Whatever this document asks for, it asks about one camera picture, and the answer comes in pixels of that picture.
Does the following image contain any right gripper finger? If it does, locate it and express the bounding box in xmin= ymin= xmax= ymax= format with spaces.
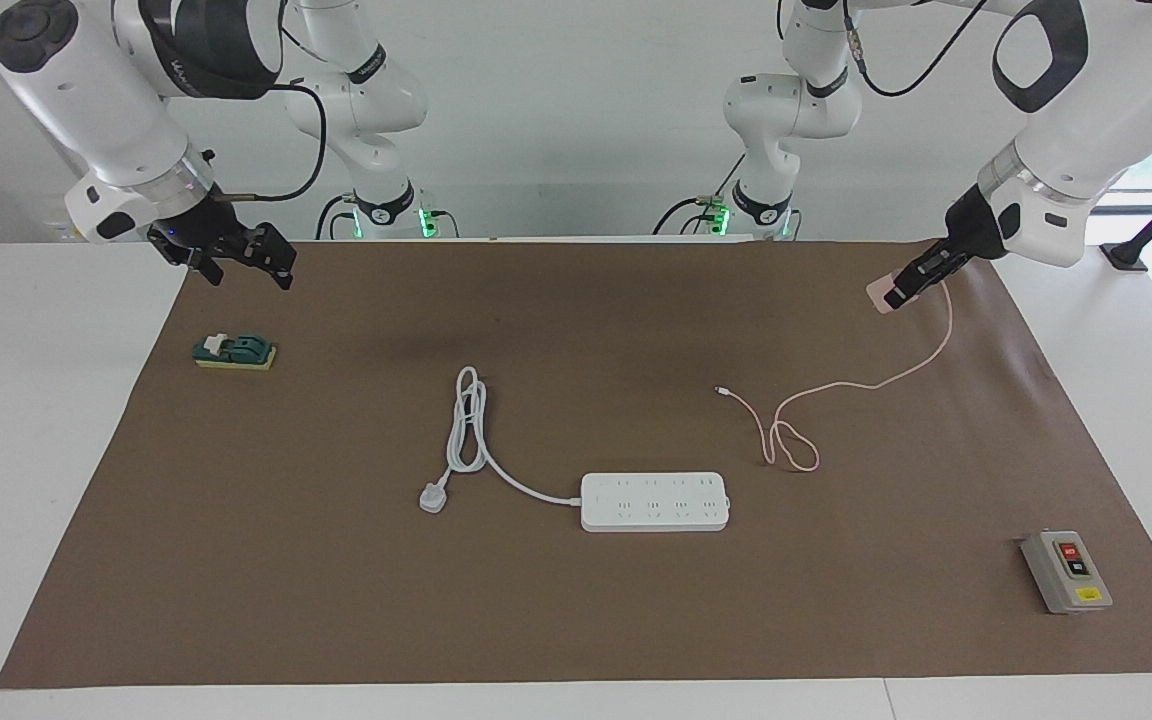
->
xmin=176 ymin=250 xmax=225 ymax=288
xmin=234 ymin=222 xmax=297 ymax=291

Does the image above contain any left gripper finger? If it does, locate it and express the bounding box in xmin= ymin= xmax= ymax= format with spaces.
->
xmin=886 ymin=240 xmax=957 ymax=301
xmin=891 ymin=248 xmax=969 ymax=311

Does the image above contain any pink charging cable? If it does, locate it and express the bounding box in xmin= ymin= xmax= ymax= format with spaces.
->
xmin=716 ymin=280 xmax=955 ymax=473

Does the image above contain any white power strip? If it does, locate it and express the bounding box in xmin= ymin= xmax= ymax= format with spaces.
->
xmin=580 ymin=472 xmax=732 ymax=533

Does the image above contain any brown paper table mat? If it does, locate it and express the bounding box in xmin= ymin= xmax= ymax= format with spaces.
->
xmin=0 ymin=238 xmax=1152 ymax=691

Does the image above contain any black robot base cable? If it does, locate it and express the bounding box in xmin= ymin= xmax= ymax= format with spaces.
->
xmin=316 ymin=193 xmax=459 ymax=241
xmin=652 ymin=193 xmax=732 ymax=236

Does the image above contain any green knife switch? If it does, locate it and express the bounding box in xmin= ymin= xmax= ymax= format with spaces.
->
xmin=192 ymin=332 xmax=279 ymax=373

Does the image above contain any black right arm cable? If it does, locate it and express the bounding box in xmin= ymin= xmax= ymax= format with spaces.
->
xmin=206 ymin=80 xmax=329 ymax=204

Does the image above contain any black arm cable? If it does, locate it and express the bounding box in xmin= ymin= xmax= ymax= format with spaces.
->
xmin=206 ymin=80 xmax=329 ymax=204
xmin=841 ymin=0 xmax=992 ymax=99

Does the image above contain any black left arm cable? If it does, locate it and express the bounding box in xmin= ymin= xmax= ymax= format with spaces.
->
xmin=841 ymin=0 xmax=992 ymax=99

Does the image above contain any grey on-off switch box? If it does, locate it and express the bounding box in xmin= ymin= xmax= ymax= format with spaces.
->
xmin=1020 ymin=530 xmax=1114 ymax=615

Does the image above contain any white power strip cable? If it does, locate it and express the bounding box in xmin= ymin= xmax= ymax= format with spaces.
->
xmin=446 ymin=366 xmax=585 ymax=504

